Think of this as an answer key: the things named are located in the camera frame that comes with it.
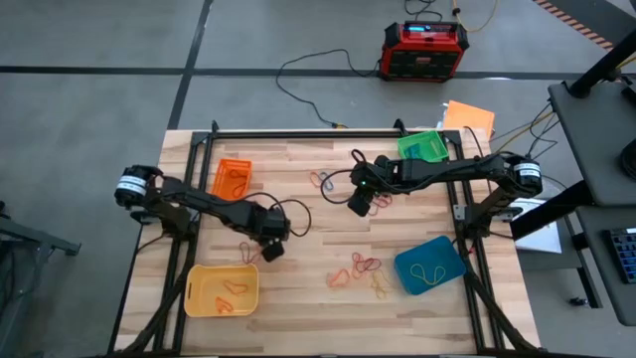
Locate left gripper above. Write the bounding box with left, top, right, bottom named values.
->
left=250, top=206, right=291, bottom=264

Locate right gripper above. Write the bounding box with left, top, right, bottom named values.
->
left=347, top=163, right=394, bottom=216

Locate yellow rubber band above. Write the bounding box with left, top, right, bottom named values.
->
left=369, top=269, right=395, bottom=300
left=408, top=263, right=447, bottom=286

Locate blue plastic basket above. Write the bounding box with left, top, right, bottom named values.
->
left=394, top=235, right=468, bottom=296

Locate yellow plastic basket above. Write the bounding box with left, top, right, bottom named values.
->
left=183, top=263, right=261, bottom=318

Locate orange plastic basket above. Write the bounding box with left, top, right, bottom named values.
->
left=211, top=157, right=253, bottom=201

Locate green plastic basket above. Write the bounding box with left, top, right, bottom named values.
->
left=397, top=129, right=451, bottom=164

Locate orange paper sheet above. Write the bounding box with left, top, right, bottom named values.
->
left=441, top=99, right=497, bottom=140

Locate red portable power station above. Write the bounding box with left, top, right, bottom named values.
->
left=379, top=20, right=471, bottom=84

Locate white paper sheet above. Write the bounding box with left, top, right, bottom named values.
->
left=513, top=197, right=563, bottom=256

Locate dark grey desk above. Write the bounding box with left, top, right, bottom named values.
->
left=575, top=203, right=636, bottom=327
left=547, top=79, right=636, bottom=208

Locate grey metal stand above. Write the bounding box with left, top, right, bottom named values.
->
left=0, top=201, right=83, bottom=358

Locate black keyboard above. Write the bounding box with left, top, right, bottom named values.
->
left=604, top=227, right=636, bottom=285

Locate black metal pole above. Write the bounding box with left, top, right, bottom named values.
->
left=567, top=28, right=636, bottom=99

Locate grey mat striped edge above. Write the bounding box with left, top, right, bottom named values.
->
left=531, top=0, right=636, bottom=54

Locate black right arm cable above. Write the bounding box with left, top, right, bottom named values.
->
left=320, top=148, right=372, bottom=206

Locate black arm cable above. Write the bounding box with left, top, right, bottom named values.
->
left=245, top=191, right=313, bottom=239
left=320, top=148, right=372, bottom=206

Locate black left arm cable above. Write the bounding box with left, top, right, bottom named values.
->
left=245, top=191, right=313, bottom=239

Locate black aluminium table frame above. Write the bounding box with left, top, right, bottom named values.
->
left=106, top=118, right=543, bottom=358

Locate black floor cable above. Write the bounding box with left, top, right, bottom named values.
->
left=275, top=48, right=384, bottom=128

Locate yellow floor cable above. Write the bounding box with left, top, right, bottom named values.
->
left=450, top=0, right=499, bottom=34

